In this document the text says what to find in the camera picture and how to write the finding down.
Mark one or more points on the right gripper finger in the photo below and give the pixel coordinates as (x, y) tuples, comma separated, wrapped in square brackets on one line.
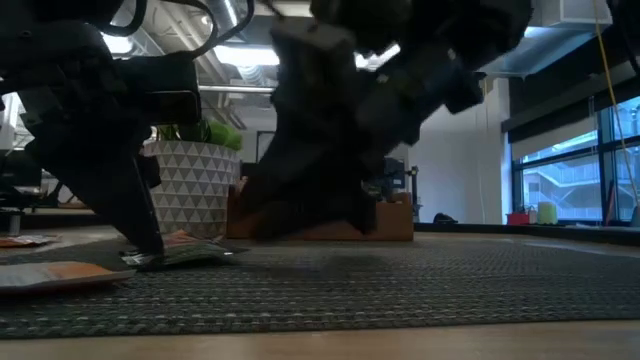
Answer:
[(357, 195), (285, 200)]

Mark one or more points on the black background station frame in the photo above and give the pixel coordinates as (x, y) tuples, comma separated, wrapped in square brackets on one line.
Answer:
[(258, 147)]

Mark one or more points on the black camera stand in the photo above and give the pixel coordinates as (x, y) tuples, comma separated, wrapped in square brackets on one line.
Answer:
[(414, 190)]

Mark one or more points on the long linear ceiling light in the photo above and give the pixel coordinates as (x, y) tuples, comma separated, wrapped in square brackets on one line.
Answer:
[(235, 89)]

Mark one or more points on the dark purple foil tea packet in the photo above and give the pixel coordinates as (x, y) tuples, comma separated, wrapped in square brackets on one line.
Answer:
[(190, 255)]

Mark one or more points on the white orange Tazo tea packet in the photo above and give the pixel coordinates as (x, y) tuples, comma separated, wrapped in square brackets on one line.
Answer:
[(60, 274)]

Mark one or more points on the black bag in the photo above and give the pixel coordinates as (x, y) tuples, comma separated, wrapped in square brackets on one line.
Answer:
[(445, 218)]

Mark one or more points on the large glass window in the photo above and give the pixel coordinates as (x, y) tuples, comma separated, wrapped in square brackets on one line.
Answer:
[(560, 185)]

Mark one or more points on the green container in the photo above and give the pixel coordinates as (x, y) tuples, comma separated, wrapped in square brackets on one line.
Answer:
[(547, 212)]

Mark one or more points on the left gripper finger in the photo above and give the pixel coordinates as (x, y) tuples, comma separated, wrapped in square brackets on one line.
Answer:
[(110, 200), (150, 172)]

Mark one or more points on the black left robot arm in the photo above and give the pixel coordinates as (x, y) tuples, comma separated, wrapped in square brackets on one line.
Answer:
[(30, 10)]

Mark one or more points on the wide black monitor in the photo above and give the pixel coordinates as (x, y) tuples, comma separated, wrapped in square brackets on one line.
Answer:
[(396, 170)]

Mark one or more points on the wooden three-compartment tray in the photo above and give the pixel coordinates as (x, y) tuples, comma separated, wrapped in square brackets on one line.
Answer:
[(390, 220)]

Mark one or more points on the grey woven placemat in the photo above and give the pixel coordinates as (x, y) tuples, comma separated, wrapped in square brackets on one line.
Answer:
[(350, 290)]

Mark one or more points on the red box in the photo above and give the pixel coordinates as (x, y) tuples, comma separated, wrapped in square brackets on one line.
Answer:
[(517, 218)]

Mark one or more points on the succulent in patterned white pot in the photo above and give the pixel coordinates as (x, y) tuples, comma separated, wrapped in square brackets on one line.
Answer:
[(195, 185)]

